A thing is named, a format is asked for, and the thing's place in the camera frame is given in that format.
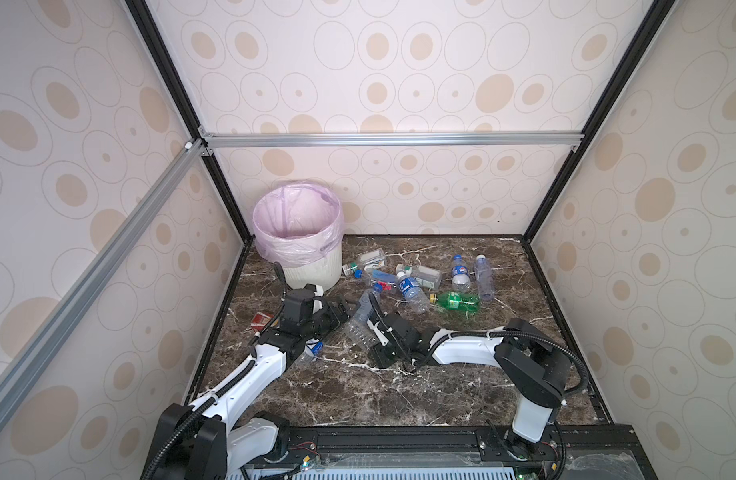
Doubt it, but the crushed clear bottle white cap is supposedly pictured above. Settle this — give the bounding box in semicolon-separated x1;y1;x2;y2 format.
343;289;378;351

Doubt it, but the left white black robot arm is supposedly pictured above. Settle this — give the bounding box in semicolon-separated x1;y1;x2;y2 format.
141;284;353;479

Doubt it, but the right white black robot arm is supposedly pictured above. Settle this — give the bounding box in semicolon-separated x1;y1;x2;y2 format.
367;313;589;446

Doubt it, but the small tea bottle red label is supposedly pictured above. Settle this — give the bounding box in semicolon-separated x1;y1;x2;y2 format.
250;312;272;332

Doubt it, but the Fiji bottle blue cap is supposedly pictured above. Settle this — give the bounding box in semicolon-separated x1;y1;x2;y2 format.
353;269;398;291

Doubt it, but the black frame post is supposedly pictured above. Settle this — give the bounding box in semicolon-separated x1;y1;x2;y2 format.
522;0;677;245
124;0;253;243

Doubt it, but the blue label bottle white cap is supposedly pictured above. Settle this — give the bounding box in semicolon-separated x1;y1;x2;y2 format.
397;271;431;314

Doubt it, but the green bottle yellow cap right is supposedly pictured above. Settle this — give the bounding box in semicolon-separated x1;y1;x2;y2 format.
429;291;480;314

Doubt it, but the horizontal aluminium rail back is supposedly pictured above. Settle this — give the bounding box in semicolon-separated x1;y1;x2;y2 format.
205;131;584;149

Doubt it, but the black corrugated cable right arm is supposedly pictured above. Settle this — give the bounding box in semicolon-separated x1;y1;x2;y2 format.
367;293;590;398

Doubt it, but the pink bin liner bag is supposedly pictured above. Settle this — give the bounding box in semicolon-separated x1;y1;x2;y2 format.
252;181;345;268

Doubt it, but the black frame post left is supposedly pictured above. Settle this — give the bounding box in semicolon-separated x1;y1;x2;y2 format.
124;0;253;243

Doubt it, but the aluminium rail left wall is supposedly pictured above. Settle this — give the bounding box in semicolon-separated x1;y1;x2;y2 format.
0;139;206;434

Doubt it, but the small Pepsi water bottle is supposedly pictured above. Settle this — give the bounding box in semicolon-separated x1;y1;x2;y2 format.
451;255;472;293

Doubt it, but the small blue label bottle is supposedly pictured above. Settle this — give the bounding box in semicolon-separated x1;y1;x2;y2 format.
298;339;324;364

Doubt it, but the black frame post right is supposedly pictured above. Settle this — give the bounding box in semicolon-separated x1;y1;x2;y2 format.
522;0;677;245

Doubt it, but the flat clear bottle white cap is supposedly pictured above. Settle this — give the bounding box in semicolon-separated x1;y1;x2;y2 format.
395;264;442;290

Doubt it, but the white plastic waste bin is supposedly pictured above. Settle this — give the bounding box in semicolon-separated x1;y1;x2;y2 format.
283;243;343;291

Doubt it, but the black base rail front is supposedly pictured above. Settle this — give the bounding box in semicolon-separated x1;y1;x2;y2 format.
229;424;656;479

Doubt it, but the clear bottle green band cap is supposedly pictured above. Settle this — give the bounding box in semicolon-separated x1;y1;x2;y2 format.
342;248;386;276

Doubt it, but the clear bottle pale label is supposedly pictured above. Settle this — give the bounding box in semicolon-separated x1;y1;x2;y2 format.
475;255;495;302

